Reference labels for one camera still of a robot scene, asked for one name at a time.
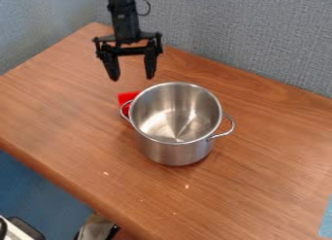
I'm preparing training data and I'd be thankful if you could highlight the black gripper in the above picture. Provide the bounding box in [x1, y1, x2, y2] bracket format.
[92, 14, 164, 82]

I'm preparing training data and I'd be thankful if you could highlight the red plastic block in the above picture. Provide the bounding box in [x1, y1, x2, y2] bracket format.
[119, 90, 140, 115]

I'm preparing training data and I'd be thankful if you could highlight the stainless steel pot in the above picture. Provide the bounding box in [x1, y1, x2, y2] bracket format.
[119, 82, 236, 166]

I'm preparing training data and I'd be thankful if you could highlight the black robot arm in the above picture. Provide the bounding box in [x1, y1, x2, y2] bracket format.
[92, 0, 164, 82]

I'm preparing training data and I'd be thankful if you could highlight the grey black object under table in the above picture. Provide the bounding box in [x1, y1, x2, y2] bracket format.
[74, 213, 120, 240]

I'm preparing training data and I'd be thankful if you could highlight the white black device corner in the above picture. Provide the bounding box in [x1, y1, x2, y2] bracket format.
[0, 215, 46, 240]

